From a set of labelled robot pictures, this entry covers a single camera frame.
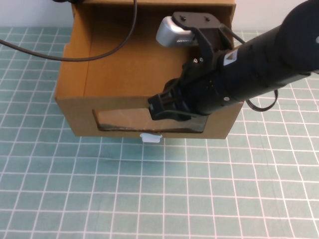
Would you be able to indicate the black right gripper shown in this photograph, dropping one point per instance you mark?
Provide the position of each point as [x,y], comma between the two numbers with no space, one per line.
[197,89]

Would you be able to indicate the cardboard drawer with window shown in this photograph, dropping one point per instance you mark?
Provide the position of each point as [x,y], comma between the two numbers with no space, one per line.
[117,79]

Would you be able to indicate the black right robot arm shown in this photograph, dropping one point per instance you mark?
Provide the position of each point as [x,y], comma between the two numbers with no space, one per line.
[269,62]

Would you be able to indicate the green white checked tablecloth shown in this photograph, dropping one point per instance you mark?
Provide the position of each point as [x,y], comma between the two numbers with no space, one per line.
[159,189]

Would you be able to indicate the cardboard shell of crumpled-window drawer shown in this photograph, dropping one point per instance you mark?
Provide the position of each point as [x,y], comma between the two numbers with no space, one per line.
[174,2]

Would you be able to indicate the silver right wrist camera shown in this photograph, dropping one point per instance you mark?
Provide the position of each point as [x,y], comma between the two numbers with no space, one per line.
[174,33]

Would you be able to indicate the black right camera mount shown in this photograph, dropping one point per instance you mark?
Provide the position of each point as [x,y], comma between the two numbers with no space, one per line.
[207,30]

